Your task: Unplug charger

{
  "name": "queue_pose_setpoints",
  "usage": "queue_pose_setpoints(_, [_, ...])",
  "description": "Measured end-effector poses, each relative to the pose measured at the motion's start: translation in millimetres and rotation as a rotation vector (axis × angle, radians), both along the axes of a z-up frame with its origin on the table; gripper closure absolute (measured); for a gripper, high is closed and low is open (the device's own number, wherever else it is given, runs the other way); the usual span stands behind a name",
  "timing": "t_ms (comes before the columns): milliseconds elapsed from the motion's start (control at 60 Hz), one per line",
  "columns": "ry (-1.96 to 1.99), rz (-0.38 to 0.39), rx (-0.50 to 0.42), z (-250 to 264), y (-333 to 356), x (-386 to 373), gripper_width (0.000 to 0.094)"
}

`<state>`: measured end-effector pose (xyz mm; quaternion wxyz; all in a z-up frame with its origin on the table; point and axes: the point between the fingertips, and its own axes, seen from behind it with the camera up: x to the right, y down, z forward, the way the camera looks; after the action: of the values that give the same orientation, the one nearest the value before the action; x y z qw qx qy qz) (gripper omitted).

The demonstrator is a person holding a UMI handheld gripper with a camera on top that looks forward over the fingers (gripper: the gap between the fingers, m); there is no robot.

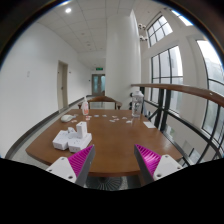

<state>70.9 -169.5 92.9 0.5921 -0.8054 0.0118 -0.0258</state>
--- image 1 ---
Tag white power strip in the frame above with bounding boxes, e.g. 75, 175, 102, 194
52, 130, 92, 153

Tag small white adapter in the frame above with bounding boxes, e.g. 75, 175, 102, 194
68, 127, 77, 134

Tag clear plastic water bottle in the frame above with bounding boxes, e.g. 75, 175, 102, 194
132, 90, 144, 118

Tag green exit sign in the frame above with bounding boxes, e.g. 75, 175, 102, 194
96, 67, 104, 71

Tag glass double door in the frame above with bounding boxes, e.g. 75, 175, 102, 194
92, 74, 105, 96

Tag white charger plug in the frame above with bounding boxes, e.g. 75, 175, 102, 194
76, 121, 87, 139

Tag wooden handrail with black railing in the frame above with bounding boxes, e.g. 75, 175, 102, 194
132, 84, 224, 166

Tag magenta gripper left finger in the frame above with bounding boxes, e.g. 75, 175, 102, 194
46, 145, 95, 187

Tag white paper sheet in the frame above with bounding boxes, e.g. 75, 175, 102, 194
143, 121, 156, 128

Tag wooden chair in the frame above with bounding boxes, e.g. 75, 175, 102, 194
88, 96, 122, 110

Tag pink sanitizer bottle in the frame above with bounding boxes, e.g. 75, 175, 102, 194
81, 97, 89, 116

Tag round wooden table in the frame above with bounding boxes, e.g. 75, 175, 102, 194
26, 109, 181, 177

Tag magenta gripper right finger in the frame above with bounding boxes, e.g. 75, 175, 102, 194
134, 144, 182, 184

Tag white door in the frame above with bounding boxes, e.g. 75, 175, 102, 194
57, 61, 68, 111

